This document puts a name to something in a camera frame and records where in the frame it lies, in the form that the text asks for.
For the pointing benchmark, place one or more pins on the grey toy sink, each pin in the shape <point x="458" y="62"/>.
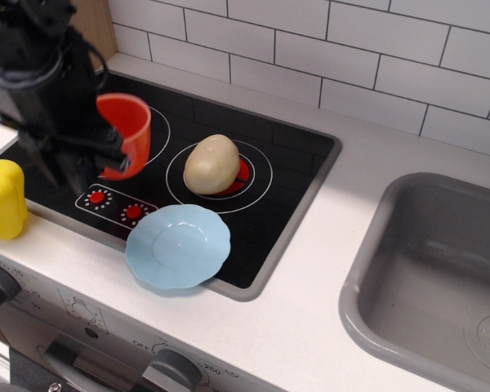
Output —
<point x="418" y="292"/>

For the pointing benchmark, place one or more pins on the light blue plastic plate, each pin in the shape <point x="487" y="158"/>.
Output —
<point x="178" y="246"/>

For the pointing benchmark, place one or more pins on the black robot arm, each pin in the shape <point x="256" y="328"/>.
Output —
<point x="38" y="22"/>

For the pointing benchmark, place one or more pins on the grey centre oven knob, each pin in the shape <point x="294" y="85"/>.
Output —
<point x="171" y="370"/>

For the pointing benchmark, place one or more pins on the red plastic cup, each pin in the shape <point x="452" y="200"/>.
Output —
<point x="131" y="117"/>

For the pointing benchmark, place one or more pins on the beige toy potato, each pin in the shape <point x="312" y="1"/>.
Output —
<point x="212" y="166"/>

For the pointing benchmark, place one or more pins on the black toy stovetop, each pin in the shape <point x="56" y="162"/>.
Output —
<point x="282" y="169"/>

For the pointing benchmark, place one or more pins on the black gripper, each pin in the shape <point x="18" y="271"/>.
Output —
<point x="48" y="93"/>

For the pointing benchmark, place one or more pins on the yellow toy bell pepper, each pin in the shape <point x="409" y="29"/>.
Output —
<point x="13" y="207"/>

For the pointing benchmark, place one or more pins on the grey oven door handle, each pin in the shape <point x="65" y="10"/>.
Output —
<point x="89" y="370"/>

